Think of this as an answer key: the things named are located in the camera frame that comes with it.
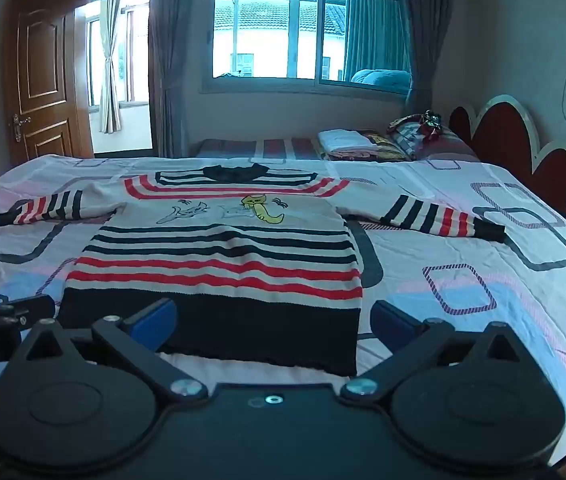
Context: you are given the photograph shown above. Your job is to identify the grey window curtain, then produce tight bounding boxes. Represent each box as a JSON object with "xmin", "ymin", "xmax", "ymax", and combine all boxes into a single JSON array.
[
  {"xmin": 345, "ymin": 0, "xmax": 460, "ymax": 112},
  {"xmin": 149, "ymin": 0, "xmax": 210, "ymax": 159}
]

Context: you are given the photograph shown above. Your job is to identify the colourful ribbon bundle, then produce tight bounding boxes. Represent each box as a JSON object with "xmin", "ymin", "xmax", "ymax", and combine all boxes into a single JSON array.
[{"xmin": 420, "ymin": 109, "xmax": 445, "ymax": 141}]

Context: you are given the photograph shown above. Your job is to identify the stack of folded clothes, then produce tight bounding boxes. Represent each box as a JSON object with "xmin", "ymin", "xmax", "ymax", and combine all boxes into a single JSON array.
[{"xmin": 317, "ymin": 129, "xmax": 412, "ymax": 163}]

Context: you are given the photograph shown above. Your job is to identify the striped mattress cover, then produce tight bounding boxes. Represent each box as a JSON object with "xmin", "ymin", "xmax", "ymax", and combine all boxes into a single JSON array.
[{"xmin": 188, "ymin": 136, "xmax": 332, "ymax": 161}]

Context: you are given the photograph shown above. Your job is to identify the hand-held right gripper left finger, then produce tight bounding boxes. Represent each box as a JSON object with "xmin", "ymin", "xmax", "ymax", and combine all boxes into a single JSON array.
[{"xmin": 10, "ymin": 297, "xmax": 209, "ymax": 404}]

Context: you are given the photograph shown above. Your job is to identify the patterned pink bed sheet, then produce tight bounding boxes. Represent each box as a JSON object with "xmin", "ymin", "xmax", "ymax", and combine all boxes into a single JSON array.
[{"xmin": 0, "ymin": 152, "xmax": 566, "ymax": 467}]

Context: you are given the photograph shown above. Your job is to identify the brown wooden door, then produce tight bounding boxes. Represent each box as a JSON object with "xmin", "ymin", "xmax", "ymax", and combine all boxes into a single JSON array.
[{"xmin": 3, "ymin": 0, "xmax": 95, "ymax": 168}]

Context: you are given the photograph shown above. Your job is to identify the teal cushion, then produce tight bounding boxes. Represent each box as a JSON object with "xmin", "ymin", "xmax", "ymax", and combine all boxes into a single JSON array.
[{"xmin": 350, "ymin": 68, "xmax": 413, "ymax": 96}]

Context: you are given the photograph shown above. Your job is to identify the white sheer curtain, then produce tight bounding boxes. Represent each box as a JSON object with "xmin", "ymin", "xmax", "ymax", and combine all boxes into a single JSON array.
[{"xmin": 98, "ymin": 0, "xmax": 124, "ymax": 135}]

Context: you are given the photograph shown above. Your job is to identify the red scalloped headboard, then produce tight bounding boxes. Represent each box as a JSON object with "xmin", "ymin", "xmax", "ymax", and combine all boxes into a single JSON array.
[{"xmin": 448, "ymin": 94, "xmax": 566, "ymax": 224}]

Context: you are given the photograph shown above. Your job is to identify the brass door handle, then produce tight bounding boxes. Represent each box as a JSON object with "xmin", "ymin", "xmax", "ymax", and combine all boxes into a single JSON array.
[{"xmin": 10, "ymin": 113, "xmax": 32, "ymax": 144}]

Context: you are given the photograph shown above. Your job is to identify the striped knit sweater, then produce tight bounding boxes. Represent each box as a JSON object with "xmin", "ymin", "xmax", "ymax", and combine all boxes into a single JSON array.
[{"xmin": 0, "ymin": 164, "xmax": 507, "ymax": 378}]

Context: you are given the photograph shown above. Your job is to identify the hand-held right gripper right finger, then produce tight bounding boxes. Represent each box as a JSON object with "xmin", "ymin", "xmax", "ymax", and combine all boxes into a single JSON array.
[{"xmin": 340, "ymin": 300, "xmax": 536, "ymax": 404}]

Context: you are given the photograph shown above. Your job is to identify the patterned pillow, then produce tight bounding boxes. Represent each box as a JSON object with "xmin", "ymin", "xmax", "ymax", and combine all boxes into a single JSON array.
[{"xmin": 388, "ymin": 112, "xmax": 482, "ymax": 163}]

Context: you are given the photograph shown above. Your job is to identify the sliding glass window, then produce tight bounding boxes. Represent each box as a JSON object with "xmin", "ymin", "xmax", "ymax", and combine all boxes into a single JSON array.
[{"xmin": 205, "ymin": 0, "xmax": 412, "ymax": 94}]

